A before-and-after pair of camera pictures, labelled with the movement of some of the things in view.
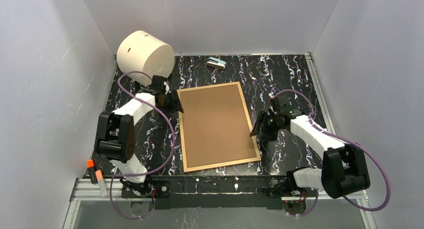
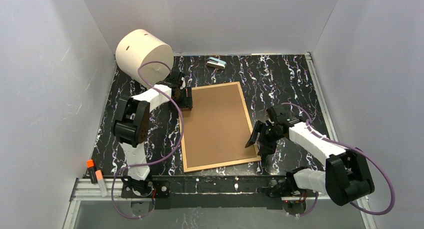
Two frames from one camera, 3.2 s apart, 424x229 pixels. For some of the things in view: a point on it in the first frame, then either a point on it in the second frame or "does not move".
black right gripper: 265,125 to 264,136
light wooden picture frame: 215,127 does not move
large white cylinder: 143,51 does not move
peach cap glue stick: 101,183 does not move
